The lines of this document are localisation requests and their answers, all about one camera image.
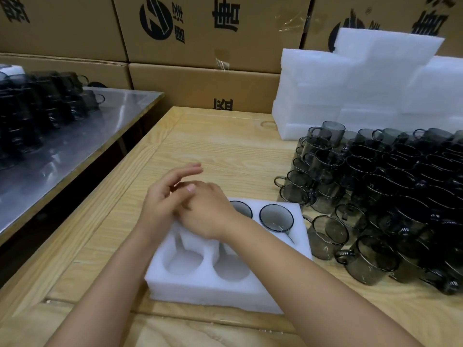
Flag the person's left hand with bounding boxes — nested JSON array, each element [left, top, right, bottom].
[[136, 163, 204, 239]]

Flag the person's right hand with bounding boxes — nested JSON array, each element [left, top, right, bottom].
[[173, 180, 241, 241]]

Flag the smoky grey glass cup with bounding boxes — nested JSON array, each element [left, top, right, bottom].
[[259, 204, 296, 244], [228, 200, 254, 219]]

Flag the white grooved foam tray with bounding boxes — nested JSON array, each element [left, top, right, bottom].
[[144, 197, 313, 315]]

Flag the dark mugs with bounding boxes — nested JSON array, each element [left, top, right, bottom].
[[0, 70, 106, 170]]

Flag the stack of white foam trays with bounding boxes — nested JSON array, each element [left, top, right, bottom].
[[271, 27, 463, 141]]

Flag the pile of smoky glass mugs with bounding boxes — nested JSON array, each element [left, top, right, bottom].
[[274, 120, 463, 296]]

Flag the person's right forearm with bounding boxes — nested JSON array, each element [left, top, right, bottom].
[[217, 213, 424, 347]]

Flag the person's left forearm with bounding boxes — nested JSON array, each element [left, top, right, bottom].
[[45, 220, 174, 347]]

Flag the stainless steel table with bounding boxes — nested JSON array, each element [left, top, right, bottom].
[[0, 86, 164, 246]]

